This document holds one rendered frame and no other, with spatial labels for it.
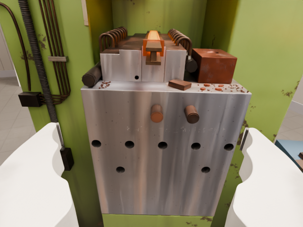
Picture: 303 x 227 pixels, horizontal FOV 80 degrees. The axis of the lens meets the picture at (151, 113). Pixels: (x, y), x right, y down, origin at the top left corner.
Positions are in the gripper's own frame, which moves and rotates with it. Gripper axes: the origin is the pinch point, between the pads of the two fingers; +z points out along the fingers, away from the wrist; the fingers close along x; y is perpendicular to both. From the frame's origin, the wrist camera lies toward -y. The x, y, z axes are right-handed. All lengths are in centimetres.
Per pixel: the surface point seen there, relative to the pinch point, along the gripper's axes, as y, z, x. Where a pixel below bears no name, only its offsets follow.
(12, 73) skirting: 93, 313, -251
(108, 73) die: 6.5, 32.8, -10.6
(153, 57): 0.3, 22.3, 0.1
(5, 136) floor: 100, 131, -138
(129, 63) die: 3.8, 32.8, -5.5
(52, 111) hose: 24, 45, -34
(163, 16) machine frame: -6, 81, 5
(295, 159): 26, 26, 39
